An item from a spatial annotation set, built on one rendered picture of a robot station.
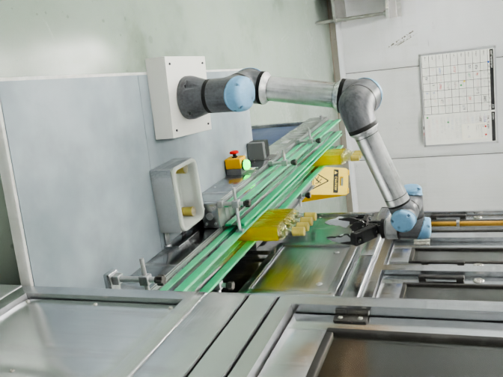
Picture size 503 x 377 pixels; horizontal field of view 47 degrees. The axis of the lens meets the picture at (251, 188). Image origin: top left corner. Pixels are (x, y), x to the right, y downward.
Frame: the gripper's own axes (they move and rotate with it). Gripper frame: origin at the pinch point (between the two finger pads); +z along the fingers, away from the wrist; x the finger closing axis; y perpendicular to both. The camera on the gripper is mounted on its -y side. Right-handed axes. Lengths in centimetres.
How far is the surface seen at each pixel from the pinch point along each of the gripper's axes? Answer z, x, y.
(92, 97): 50, 61, -53
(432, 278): -35.4, -15.8, -4.7
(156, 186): 49, 28, -31
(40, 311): 37, 22, -105
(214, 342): -9, 23, -114
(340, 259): -2.5, -12.8, 3.3
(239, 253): 30.5, -3.2, -13.4
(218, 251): 30.5, 4.3, -29.9
